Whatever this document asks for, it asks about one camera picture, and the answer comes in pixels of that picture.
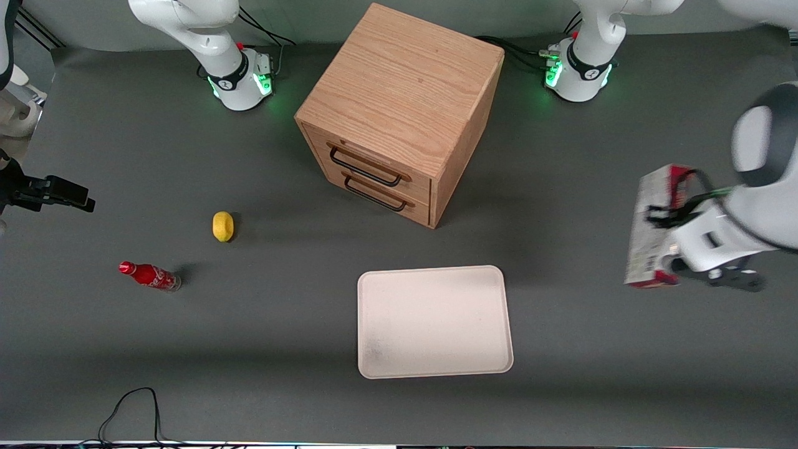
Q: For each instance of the black frame strut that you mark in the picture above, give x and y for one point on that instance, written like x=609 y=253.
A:
x=40 y=31

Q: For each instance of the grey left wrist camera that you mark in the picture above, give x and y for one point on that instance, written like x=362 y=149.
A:
x=735 y=279

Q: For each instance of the red cola bottle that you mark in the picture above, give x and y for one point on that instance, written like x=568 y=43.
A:
x=149 y=275

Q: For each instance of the yellow lemon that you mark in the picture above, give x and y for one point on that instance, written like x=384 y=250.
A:
x=222 y=226

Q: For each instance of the upper wooden drawer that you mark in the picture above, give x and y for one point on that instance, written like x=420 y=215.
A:
x=418 y=184

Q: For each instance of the beige plastic tray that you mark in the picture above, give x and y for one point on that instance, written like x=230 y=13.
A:
x=433 y=321

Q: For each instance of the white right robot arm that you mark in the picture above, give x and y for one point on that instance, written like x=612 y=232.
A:
x=206 y=37

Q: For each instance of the wooden drawer cabinet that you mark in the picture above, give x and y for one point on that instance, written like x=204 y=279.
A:
x=405 y=81

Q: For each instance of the red cookie box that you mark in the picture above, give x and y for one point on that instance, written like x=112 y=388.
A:
x=648 y=249

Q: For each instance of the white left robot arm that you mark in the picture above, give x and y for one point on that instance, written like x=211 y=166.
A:
x=767 y=143

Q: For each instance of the lower wooden drawer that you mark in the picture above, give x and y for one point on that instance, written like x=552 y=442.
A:
x=411 y=209

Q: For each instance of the wooden drawer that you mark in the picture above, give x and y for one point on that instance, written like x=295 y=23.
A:
x=411 y=209
x=418 y=184

